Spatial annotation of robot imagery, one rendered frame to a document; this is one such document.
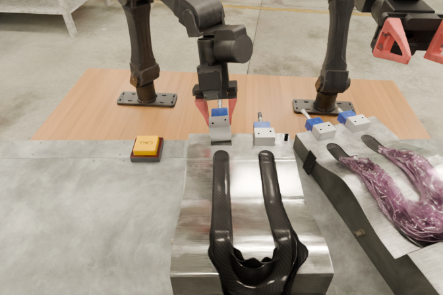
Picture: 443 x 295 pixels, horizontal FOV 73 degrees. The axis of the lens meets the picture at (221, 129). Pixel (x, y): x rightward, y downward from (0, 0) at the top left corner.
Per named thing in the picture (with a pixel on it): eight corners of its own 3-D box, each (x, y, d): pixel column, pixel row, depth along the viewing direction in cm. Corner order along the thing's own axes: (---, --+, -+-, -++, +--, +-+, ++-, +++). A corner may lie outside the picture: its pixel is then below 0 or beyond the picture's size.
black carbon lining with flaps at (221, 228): (211, 155, 74) (211, 127, 68) (276, 155, 74) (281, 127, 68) (207, 313, 48) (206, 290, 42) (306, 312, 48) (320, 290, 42)
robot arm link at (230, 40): (260, 54, 62) (250, -7, 57) (233, 70, 58) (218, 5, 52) (223, 53, 71) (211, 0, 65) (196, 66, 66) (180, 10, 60)
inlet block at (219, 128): (211, 104, 82) (209, 89, 78) (229, 102, 82) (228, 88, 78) (211, 141, 74) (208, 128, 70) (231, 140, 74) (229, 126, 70)
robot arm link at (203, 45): (234, 64, 66) (231, 31, 63) (215, 69, 62) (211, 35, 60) (213, 62, 71) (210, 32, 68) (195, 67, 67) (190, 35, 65)
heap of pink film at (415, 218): (330, 159, 74) (338, 137, 69) (389, 145, 78) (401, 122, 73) (407, 257, 56) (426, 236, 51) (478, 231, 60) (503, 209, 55)
